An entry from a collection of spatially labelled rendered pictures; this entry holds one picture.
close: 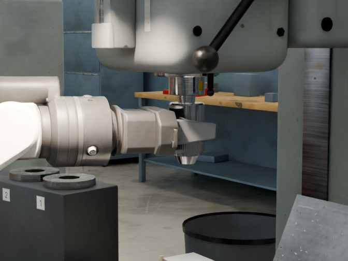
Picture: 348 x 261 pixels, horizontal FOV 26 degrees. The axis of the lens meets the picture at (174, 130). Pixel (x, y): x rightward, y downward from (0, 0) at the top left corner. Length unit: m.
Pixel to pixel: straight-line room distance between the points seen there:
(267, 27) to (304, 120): 0.43
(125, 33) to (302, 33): 0.23
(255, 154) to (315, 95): 5.92
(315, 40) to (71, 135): 0.33
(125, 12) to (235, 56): 0.14
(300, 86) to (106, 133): 0.52
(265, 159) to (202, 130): 6.17
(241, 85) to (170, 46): 5.98
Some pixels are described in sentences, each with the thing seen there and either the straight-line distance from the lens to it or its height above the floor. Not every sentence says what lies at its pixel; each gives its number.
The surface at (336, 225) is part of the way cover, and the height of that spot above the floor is 1.05.
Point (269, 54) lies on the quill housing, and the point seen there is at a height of 1.33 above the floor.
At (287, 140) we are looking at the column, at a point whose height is 1.17.
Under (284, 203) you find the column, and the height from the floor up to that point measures 1.05.
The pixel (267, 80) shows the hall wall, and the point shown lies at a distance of 7.04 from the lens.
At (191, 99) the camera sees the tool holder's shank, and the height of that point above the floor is 1.27.
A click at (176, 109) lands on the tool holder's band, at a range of 0.97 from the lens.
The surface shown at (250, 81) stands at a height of 1.02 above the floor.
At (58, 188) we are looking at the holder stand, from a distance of 1.27.
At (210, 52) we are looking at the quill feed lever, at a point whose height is 1.34.
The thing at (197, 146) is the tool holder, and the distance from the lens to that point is 0.97.
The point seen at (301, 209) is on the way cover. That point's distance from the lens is 1.35.
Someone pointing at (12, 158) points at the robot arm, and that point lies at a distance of 0.88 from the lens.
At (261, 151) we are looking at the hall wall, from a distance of 7.16.
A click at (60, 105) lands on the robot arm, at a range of 0.92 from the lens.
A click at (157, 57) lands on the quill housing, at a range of 0.88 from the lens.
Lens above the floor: 1.34
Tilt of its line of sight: 7 degrees down
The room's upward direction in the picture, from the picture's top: straight up
